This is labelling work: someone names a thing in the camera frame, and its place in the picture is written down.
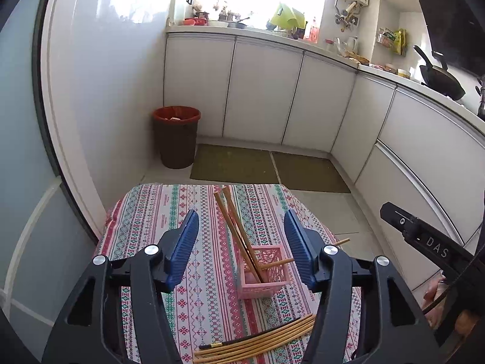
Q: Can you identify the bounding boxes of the white kitchen cabinets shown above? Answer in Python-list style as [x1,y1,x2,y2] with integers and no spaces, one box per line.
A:
[162,25,485,293]

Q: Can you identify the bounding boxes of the operator right hand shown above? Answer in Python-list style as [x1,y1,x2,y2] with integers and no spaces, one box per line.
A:
[421,276,471,330]

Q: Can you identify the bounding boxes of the pink perforated utensil basket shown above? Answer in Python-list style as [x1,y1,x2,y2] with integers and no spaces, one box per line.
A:
[237,245,290,299]

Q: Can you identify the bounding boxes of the patterned red green tablecloth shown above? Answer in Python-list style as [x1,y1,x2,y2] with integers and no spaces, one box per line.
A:
[96,183,337,363]

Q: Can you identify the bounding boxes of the left olive floor mat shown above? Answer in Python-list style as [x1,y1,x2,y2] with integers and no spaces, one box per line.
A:
[190,144,279,184]

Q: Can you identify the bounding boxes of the olive floor mat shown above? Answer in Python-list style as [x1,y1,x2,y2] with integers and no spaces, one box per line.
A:
[272,152,350,193]
[190,144,279,184]

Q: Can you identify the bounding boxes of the right olive floor mat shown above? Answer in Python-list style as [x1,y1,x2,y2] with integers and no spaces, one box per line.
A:
[272,152,350,193]

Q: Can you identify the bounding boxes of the black chopstick with gold band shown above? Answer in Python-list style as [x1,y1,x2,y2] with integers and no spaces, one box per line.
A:
[197,315,315,352]

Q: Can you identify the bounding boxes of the red brown trash bin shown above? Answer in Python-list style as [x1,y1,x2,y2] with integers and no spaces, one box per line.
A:
[152,106,201,169]

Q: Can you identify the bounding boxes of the black wok pan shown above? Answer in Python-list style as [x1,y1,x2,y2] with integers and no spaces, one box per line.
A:
[413,44,465,101]

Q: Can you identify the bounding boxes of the green plastic container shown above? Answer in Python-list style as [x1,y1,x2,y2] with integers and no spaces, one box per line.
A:
[270,3,306,30]

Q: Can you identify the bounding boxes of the black range hood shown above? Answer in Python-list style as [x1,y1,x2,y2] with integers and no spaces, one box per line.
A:
[418,0,484,76]

